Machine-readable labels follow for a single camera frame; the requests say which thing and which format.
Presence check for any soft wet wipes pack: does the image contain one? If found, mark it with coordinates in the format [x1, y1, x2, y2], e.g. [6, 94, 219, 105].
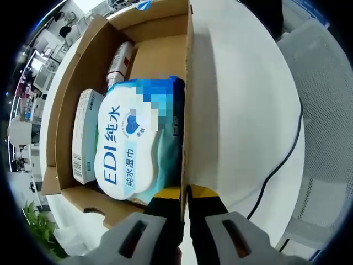
[93, 76, 186, 206]

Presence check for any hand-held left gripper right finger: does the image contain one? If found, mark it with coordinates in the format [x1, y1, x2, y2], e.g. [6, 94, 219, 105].
[187, 184, 312, 265]

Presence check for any white medicine box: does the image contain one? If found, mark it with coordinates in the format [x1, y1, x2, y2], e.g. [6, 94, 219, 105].
[72, 88, 104, 185]

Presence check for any grey mesh chair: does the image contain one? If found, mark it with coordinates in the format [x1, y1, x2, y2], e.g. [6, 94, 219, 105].
[275, 20, 353, 255]

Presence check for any black cable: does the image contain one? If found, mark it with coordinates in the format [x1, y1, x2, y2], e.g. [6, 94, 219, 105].
[247, 109, 303, 220]

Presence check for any blue wall display board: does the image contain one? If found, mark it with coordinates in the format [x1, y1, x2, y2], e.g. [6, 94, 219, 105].
[284, 0, 331, 28]

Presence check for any white and red can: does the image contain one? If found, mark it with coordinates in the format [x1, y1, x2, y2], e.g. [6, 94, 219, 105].
[106, 41, 136, 91]

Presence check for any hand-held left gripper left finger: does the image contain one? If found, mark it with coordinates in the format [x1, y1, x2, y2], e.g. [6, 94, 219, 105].
[59, 187, 185, 265]

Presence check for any brown cardboard shoe box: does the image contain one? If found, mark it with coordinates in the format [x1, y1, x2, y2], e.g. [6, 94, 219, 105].
[41, 0, 195, 229]

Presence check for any green plant in white pot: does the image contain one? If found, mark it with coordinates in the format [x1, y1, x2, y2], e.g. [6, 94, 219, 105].
[23, 200, 66, 259]

